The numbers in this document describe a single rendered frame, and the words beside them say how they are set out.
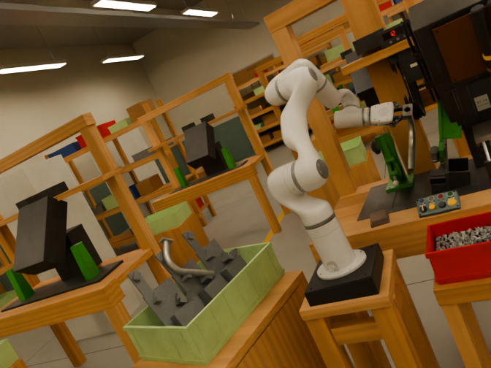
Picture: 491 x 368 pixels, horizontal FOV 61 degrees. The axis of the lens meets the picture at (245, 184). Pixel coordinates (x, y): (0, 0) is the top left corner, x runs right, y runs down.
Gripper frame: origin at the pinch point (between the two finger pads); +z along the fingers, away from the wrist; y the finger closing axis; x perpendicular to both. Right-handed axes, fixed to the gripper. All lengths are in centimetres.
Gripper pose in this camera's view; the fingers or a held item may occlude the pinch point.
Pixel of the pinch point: (406, 112)
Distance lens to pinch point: 200.9
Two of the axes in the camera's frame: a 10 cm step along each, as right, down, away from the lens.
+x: 4.2, 3.9, 8.2
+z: 9.0, -0.4, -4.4
